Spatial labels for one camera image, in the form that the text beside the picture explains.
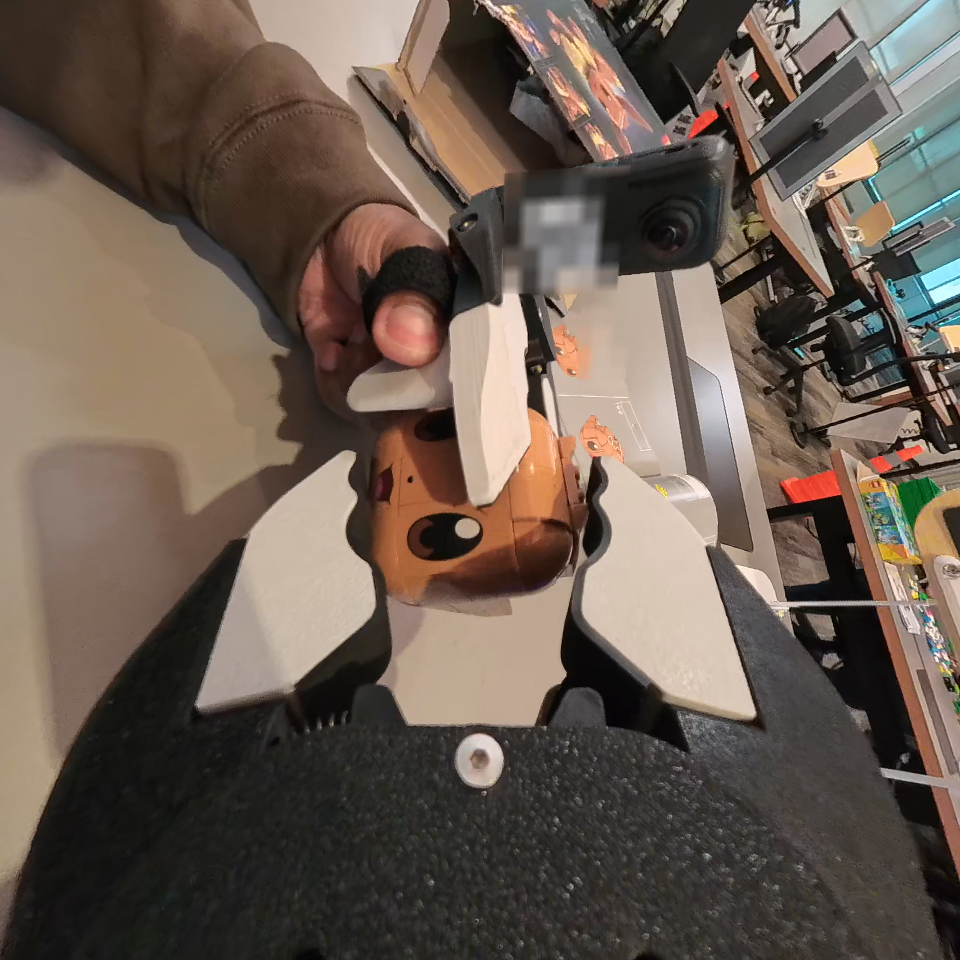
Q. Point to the brown lego head model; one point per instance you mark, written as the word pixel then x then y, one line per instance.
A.
pixel 480 540

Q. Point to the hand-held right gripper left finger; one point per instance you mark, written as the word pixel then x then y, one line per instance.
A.
pixel 292 592

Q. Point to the wooden chair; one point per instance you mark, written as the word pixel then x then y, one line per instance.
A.
pixel 876 223
pixel 847 165

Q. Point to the red plastic tray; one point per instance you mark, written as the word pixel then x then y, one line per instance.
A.
pixel 810 486

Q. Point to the green box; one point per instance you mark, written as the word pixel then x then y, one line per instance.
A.
pixel 919 499

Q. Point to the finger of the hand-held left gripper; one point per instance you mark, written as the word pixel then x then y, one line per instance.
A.
pixel 551 409
pixel 491 390

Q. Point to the grey monitor on stand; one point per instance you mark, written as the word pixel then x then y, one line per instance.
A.
pixel 825 112

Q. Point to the person's left forearm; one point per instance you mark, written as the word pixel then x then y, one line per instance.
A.
pixel 225 135

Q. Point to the colourful lego box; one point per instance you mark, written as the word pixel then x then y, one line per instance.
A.
pixel 889 517

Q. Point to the black office chair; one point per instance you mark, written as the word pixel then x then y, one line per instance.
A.
pixel 787 330

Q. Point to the lego instruction booklet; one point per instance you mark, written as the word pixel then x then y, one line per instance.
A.
pixel 637 390

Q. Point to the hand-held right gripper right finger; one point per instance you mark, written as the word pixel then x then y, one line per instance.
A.
pixel 660 615

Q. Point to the open printed cardboard box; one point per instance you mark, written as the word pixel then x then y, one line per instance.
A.
pixel 465 112

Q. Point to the person's left hand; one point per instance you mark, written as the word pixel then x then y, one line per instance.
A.
pixel 337 300

